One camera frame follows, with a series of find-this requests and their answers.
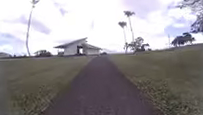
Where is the dark asphalt path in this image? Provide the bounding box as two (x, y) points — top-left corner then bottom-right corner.
(34, 53), (161, 115)

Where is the white building with slanted roof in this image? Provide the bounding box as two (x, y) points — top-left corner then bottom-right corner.
(52, 35), (103, 58)

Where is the bushy low tree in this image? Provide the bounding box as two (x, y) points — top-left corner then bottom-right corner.
(127, 36), (151, 54)

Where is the shorter palm tree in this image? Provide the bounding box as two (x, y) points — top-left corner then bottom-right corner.
(118, 20), (129, 55)

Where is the mown grass field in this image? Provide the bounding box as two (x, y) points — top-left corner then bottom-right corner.
(0, 54), (97, 115)

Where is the tall leaning palm tree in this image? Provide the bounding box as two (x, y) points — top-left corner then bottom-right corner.
(22, 0), (43, 57)

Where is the mown grass slope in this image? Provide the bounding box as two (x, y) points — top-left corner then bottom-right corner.
(107, 42), (203, 115)

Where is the clump of dark trees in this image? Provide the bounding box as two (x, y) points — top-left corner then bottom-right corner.
(170, 32), (197, 48)

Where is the taller palm tree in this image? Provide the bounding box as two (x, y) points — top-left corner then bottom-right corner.
(122, 10), (138, 46)

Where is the small low building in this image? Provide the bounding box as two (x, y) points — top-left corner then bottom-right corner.
(33, 49), (52, 58)

